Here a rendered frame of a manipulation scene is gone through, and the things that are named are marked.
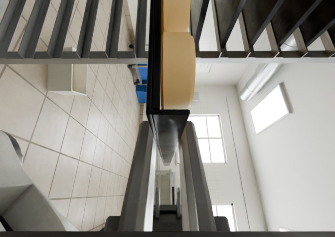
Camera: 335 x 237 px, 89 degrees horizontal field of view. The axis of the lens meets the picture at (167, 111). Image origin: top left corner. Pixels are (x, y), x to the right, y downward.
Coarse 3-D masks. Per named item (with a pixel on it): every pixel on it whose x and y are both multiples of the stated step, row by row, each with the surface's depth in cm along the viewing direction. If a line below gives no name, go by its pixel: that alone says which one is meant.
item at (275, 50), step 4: (268, 24) 58; (268, 28) 58; (272, 28) 56; (268, 32) 58; (272, 32) 56; (268, 36) 58; (272, 36) 56; (272, 40) 56; (276, 40) 55; (272, 44) 56; (276, 44) 54; (272, 48) 56; (276, 48) 54; (280, 48) 57; (272, 52) 56; (276, 52) 54; (280, 52) 56; (276, 56) 56; (280, 56) 56
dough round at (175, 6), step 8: (168, 0) 11; (176, 0) 11; (184, 0) 11; (168, 8) 11; (176, 8) 11; (184, 8) 11; (168, 16) 11; (176, 16) 11; (184, 16) 11; (168, 24) 12; (176, 24) 12; (184, 24) 12
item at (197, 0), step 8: (192, 0) 53; (200, 0) 41; (208, 0) 39; (192, 8) 53; (200, 8) 41; (192, 16) 53; (200, 16) 43; (192, 24) 54; (200, 24) 45; (192, 32) 54; (200, 32) 47
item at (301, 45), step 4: (296, 32) 58; (300, 32) 56; (296, 36) 58; (300, 36) 56; (296, 40) 58; (300, 40) 56; (304, 40) 55; (300, 44) 56; (304, 44) 54; (300, 48) 56; (304, 48) 54; (300, 52) 56; (304, 52) 54; (308, 52) 56; (304, 56) 56; (308, 56) 56
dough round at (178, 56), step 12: (168, 36) 10; (180, 36) 10; (192, 36) 10; (168, 48) 9; (180, 48) 9; (192, 48) 9; (168, 60) 9; (180, 60) 9; (192, 60) 9; (168, 72) 9; (180, 72) 9; (192, 72) 9; (168, 84) 9; (180, 84) 9; (192, 84) 10; (168, 96) 10; (180, 96) 10; (192, 96) 10; (168, 108) 11; (180, 108) 11
